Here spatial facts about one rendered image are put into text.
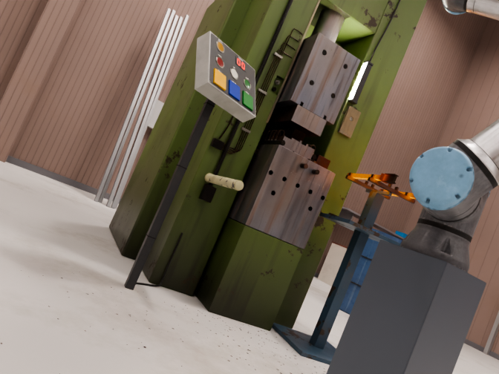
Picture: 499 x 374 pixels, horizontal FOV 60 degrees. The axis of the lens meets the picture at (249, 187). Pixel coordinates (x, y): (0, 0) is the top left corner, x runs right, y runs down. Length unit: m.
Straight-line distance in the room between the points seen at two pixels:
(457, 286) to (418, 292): 0.11
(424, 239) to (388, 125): 7.72
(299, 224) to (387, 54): 1.22
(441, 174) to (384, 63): 1.81
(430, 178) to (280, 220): 1.25
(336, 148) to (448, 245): 1.47
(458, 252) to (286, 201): 1.16
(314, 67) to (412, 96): 7.10
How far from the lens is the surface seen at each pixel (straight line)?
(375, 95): 2.82
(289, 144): 2.33
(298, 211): 2.32
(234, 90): 1.99
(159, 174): 2.70
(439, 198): 1.13
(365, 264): 4.79
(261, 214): 2.22
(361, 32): 2.91
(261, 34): 2.48
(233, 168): 2.35
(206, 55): 1.97
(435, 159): 1.16
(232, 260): 2.21
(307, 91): 2.39
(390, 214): 9.40
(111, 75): 6.05
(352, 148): 2.71
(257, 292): 2.32
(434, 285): 1.22
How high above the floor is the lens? 0.50
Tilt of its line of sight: 4 degrees up
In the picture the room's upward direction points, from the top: 23 degrees clockwise
